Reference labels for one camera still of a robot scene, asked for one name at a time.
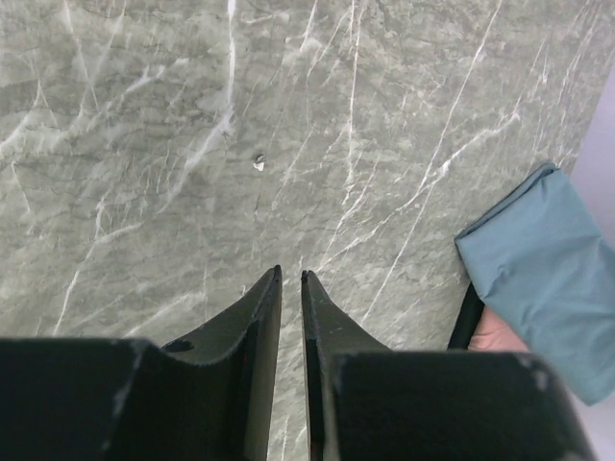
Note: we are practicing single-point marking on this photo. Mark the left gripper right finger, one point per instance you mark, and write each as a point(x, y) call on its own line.
point(368, 402)

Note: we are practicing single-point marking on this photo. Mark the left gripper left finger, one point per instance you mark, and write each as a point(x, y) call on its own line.
point(204, 396)

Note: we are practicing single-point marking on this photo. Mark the blue t-shirt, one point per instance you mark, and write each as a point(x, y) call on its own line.
point(539, 260)

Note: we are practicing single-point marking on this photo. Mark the folded pink t-shirt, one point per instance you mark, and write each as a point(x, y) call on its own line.
point(493, 334)

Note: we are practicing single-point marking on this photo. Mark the folded black t-shirt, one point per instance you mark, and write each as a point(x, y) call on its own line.
point(467, 320)

